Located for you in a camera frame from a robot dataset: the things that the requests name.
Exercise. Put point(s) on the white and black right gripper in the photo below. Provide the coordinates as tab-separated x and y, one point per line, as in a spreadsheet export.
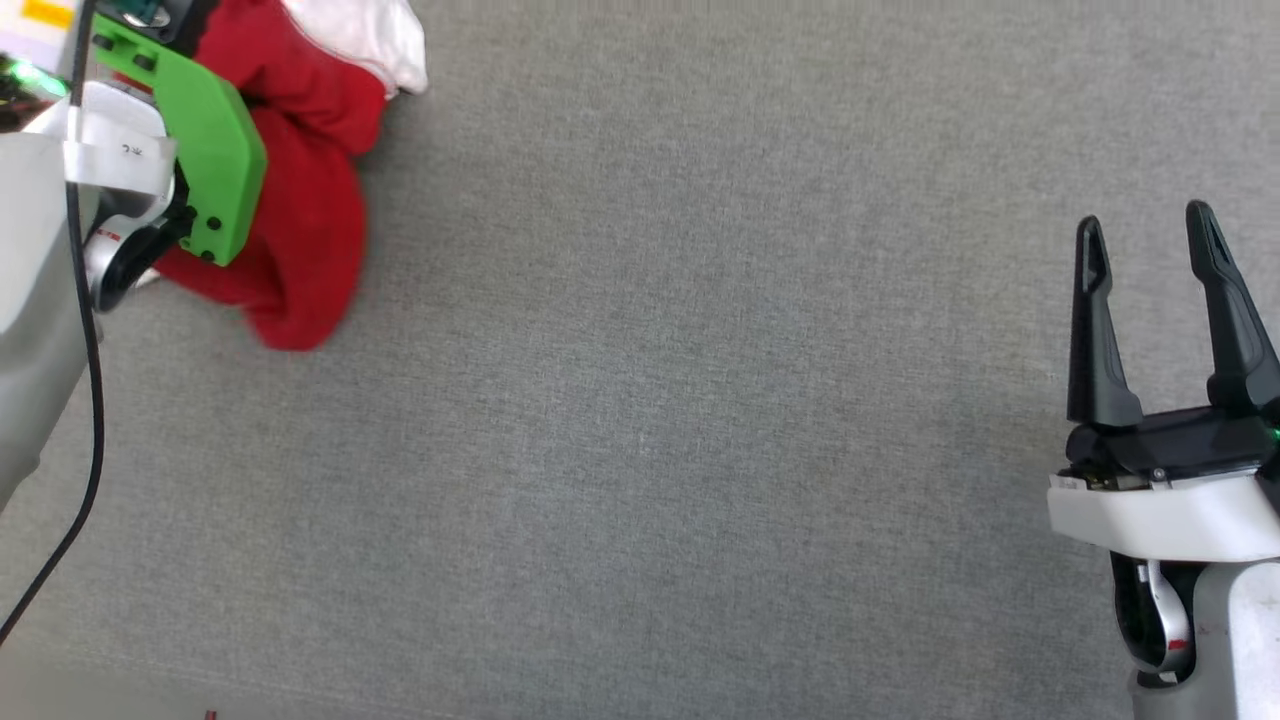
1180	510

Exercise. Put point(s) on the grey fabric sofa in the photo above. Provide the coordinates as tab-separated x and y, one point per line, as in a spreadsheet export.
700	350

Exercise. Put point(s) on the red and white garment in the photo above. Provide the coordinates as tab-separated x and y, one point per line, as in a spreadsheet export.
310	200

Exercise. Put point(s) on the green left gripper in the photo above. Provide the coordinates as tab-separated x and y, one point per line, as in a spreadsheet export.
215	150

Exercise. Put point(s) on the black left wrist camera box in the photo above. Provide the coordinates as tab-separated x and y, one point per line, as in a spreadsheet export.
185	25

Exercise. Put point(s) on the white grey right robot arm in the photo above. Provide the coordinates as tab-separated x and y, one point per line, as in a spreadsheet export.
1240	640

